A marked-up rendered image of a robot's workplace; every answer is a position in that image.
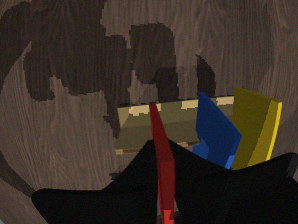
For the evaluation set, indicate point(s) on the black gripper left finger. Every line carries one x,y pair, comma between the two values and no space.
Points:
131,198

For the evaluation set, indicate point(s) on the blue board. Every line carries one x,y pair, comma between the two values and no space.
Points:
219,139

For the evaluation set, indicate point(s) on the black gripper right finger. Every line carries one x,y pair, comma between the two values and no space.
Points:
205,191

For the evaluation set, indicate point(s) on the yellow notched board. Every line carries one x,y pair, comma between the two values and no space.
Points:
256,117

